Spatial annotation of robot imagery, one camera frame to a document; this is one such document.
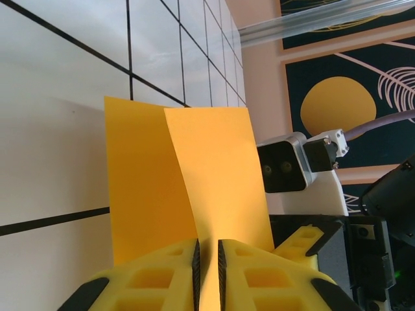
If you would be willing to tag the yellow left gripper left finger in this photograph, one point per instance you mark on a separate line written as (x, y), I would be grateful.
(152, 278)

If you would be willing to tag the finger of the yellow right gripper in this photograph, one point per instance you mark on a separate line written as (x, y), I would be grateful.
(296, 246)

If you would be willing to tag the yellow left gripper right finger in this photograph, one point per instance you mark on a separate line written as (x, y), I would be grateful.
(266, 278)

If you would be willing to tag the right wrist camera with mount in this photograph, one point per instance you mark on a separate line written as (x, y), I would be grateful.
(282, 165)

